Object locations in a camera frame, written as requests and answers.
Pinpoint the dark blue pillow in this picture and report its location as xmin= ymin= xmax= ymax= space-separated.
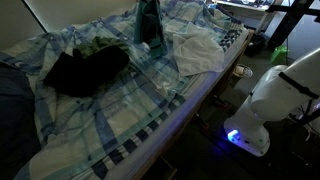
xmin=0 ymin=61 xmax=43 ymax=180

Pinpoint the black garment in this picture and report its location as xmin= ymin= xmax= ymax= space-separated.
xmin=42 ymin=44 xmax=131 ymax=99

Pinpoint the black tripod stand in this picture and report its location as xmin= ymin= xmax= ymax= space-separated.
xmin=265 ymin=0 xmax=320 ymax=52

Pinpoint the red clamp handle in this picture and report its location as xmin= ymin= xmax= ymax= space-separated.
xmin=194 ymin=113 xmax=212 ymax=135
xmin=213 ymin=94 xmax=231 ymax=108

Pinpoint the black diagonal frame bar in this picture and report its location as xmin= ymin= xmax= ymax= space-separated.
xmin=289 ymin=98 xmax=320 ymax=134

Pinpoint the olive green garment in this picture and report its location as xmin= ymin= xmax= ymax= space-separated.
xmin=77 ymin=35 xmax=131 ymax=60

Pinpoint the cluttered white desk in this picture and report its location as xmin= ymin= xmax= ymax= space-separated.
xmin=208 ymin=0 xmax=279 ymax=22

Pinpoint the white waffle towel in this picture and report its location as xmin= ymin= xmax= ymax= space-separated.
xmin=171 ymin=22 xmax=226 ymax=78

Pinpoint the green plastic bag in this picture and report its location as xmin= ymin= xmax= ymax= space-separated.
xmin=269 ymin=44 xmax=290 ymax=65

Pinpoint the blue teal striped towel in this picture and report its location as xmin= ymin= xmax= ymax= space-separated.
xmin=133 ymin=0 xmax=168 ymax=60

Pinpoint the bed frame with mattress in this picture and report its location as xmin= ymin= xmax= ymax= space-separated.
xmin=106 ymin=29 xmax=257 ymax=180

